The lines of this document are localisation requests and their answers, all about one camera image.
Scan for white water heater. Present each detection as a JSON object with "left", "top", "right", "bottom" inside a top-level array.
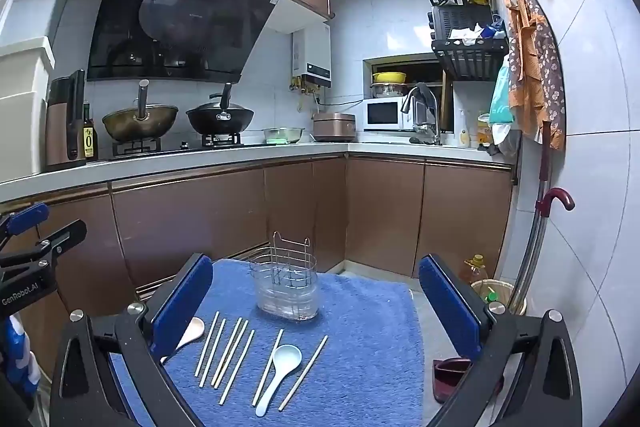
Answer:
[{"left": 291, "top": 24, "right": 333, "bottom": 86}]

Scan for red handle umbrella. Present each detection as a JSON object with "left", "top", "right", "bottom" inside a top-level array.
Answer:
[{"left": 510, "top": 188, "right": 576, "bottom": 313}]

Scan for white microwave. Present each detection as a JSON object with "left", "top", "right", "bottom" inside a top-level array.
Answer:
[{"left": 362, "top": 96, "right": 423, "bottom": 132}]

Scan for cooking oil bottle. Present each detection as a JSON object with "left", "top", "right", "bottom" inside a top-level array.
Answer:
[{"left": 459, "top": 254, "right": 488, "bottom": 285}]

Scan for black range hood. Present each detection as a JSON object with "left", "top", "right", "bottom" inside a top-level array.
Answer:
[{"left": 86, "top": 0, "right": 280, "bottom": 84}]

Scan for black wok with lid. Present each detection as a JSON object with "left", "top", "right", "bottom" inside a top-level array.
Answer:
[{"left": 186, "top": 82, "right": 255, "bottom": 135}]

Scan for white soap bottle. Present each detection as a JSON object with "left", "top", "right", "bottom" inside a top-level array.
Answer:
[{"left": 457, "top": 109, "right": 472, "bottom": 148}]

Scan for orange floral apron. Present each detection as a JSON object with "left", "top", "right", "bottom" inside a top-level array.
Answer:
[{"left": 501, "top": 0, "right": 567, "bottom": 152}]

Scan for brown electric kettle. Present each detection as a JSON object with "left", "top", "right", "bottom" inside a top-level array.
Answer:
[{"left": 44, "top": 69, "right": 88, "bottom": 172}]

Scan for wire and clear utensil holder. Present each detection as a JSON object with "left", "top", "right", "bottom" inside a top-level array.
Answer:
[{"left": 249, "top": 231, "right": 321, "bottom": 322}]

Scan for dark sauce bottle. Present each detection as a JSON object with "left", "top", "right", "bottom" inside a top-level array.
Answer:
[{"left": 81, "top": 102, "right": 99, "bottom": 162}]

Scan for steel basin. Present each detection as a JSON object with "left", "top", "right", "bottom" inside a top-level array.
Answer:
[{"left": 262, "top": 127, "right": 306, "bottom": 145}]

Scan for brown base cabinets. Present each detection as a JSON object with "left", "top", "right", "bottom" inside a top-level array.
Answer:
[{"left": 0, "top": 152, "right": 516, "bottom": 373}]

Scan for teal plastic bag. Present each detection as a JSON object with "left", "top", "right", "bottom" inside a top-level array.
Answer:
[{"left": 489, "top": 62, "right": 516, "bottom": 125}]

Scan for gas stove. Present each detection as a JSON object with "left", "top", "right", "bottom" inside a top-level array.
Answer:
[{"left": 107, "top": 133, "right": 266, "bottom": 160}]

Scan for woven waste bin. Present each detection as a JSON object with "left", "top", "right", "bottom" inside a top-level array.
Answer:
[{"left": 470, "top": 279, "right": 528, "bottom": 315}]

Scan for brass wok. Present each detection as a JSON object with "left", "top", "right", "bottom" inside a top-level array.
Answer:
[{"left": 101, "top": 79, "right": 180, "bottom": 142}]

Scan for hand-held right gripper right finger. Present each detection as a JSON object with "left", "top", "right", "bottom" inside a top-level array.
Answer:
[{"left": 419, "top": 254, "right": 583, "bottom": 427}]

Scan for steel faucet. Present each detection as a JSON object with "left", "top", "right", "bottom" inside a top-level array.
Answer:
[{"left": 400, "top": 83, "right": 443, "bottom": 146}]

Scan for white refrigerator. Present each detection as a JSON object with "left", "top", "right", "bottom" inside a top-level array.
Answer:
[{"left": 0, "top": 0, "right": 73, "bottom": 185}]

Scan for white rag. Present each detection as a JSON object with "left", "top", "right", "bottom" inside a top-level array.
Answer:
[{"left": 447, "top": 24, "right": 485, "bottom": 46}]

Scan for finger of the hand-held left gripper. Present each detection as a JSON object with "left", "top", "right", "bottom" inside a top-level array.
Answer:
[
  {"left": 0, "top": 220, "right": 88, "bottom": 280},
  {"left": 0, "top": 203, "right": 51, "bottom": 253}
]

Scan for black wall rack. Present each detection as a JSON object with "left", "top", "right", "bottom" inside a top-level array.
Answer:
[{"left": 420, "top": 0, "right": 511, "bottom": 82}]

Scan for brown rice cooker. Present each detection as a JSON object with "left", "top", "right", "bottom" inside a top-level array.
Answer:
[{"left": 312, "top": 112, "right": 357, "bottom": 142}]

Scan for white stone countertop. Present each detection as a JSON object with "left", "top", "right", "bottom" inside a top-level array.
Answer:
[{"left": 0, "top": 139, "right": 516, "bottom": 204}]

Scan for light blue spoon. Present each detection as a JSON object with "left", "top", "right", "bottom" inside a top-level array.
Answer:
[{"left": 255, "top": 344, "right": 303, "bottom": 418}]

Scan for beige pink spoon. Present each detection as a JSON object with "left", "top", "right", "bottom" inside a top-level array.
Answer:
[{"left": 160, "top": 316, "right": 206, "bottom": 364}]

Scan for dark red mop handle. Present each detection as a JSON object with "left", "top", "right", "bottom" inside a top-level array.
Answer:
[{"left": 537, "top": 121, "right": 553, "bottom": 208}]

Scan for yellow bottle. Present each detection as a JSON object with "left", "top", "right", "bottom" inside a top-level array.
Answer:
[{"left": 475, "top": 112, "right": 493, "bottom": 146}]

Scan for blue towel mat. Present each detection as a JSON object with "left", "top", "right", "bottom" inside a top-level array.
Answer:
[{"left": 107, "top": 257, "right": 426, "bottom": 427}]

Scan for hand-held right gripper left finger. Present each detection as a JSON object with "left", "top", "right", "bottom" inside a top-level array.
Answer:
[{"left": 50, "top": 252, "right": 215, "bottom": 427}]

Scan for dark red slipper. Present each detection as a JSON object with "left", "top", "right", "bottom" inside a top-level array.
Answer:
[{"left": 432, "top": 357, "right": 503, "bottom": 404}]

